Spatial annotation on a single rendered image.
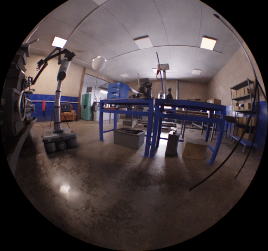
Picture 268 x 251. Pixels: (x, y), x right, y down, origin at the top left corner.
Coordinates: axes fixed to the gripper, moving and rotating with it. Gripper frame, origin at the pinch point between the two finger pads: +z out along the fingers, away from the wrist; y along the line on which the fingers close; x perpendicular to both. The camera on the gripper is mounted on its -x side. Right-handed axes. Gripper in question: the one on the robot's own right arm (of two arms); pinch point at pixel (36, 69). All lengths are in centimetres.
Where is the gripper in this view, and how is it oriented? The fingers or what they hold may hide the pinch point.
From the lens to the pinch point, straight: 199.6
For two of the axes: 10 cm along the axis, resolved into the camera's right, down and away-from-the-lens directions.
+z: -2.9, 8.8, -3.7
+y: 8.8, 0.9, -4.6
